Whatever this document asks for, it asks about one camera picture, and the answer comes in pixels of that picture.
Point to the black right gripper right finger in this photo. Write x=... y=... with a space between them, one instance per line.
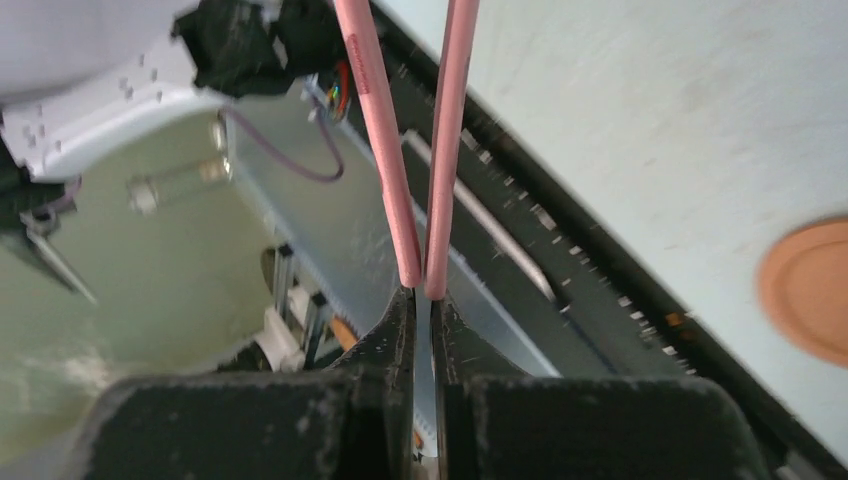
x=495 y=421

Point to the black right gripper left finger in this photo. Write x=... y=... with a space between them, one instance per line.
x=351 y=420

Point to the pink-tipped metal tongs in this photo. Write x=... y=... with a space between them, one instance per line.
x=413 y=113

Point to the white spare arm link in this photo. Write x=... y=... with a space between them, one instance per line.
x=209 y=55

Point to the light brown coaster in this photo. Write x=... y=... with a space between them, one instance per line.
x=802 y=288

